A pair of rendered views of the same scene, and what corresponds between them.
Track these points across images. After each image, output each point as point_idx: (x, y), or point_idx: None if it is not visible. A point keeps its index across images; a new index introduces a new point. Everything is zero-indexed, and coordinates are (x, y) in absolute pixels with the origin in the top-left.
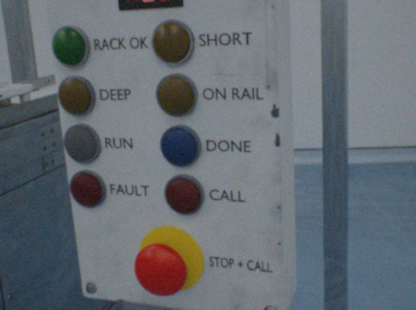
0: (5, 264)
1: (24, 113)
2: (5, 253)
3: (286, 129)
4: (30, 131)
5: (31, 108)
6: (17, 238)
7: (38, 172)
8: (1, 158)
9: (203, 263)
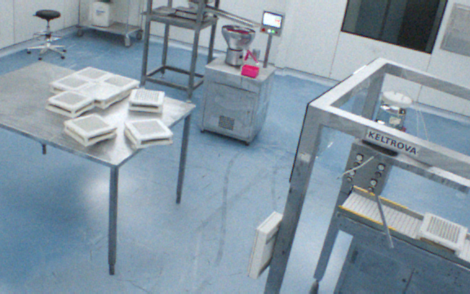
0: (409, 292)
1: (444, 255)
2: (411, 289)
3: (256, 253)
4: (444, 263)
5: (450, 256)
6: (421, 291)
7: (448, 281)
8: (421, 259)
9: None
